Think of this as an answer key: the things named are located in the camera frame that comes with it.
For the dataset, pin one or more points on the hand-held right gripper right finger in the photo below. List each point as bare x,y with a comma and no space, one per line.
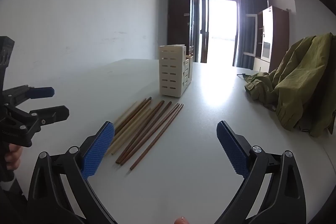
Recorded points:
233,153

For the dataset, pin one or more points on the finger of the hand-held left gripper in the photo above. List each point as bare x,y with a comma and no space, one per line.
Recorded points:
40,92
52,113

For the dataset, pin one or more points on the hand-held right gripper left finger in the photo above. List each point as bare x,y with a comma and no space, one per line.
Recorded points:
98,153

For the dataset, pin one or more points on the row of wooden chopsticks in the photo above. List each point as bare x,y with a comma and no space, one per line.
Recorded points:
143,129

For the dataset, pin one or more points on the cream slotted utensil holder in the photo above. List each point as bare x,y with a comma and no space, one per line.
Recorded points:
172,74

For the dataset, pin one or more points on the person's left hand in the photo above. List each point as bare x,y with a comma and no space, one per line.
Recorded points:
13,159

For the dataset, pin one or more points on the person's right hand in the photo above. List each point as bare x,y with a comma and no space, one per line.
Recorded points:
181,220

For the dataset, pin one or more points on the olive green jacket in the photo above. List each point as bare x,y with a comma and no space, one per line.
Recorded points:
302,87

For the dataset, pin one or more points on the grey curtain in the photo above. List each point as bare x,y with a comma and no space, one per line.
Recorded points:
248,29

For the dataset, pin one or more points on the wooden glass-door cabinet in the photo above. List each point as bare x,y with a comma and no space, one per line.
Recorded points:
273,35

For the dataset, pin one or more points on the glass balcony door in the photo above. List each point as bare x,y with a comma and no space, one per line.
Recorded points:
220,27

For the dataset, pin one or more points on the dark wooden wardrobe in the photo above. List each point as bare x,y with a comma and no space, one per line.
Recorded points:
181,19

